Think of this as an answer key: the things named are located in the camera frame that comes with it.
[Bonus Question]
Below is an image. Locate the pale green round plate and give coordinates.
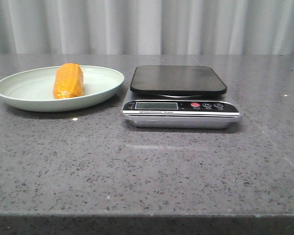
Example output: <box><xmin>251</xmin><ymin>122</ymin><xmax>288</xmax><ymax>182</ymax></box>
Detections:
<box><xmin>0</xmin><ymin>66</ymin><xmax>124</xmax><ymax>112</ymax></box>

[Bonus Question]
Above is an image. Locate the black silver kitchen scale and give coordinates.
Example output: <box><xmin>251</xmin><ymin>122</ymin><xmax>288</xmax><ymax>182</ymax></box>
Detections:
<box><xmin>122</xmin><ymin>65</ymin><xmax>243</xmax><ymax>129</ymax></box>

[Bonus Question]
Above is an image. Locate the white pleated curtain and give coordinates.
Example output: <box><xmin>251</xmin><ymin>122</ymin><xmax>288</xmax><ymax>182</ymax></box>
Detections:
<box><xmin>0</xmin><ymin>0</ymin><xmax>294</xmax><ymax>55</ymax></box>

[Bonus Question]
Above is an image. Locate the orange corn cob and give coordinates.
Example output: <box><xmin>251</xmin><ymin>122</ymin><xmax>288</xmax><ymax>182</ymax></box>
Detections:
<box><xmin>53</xmin><ymin>63</ymin><xmax>84</xmax><ymax>99</ymax></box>

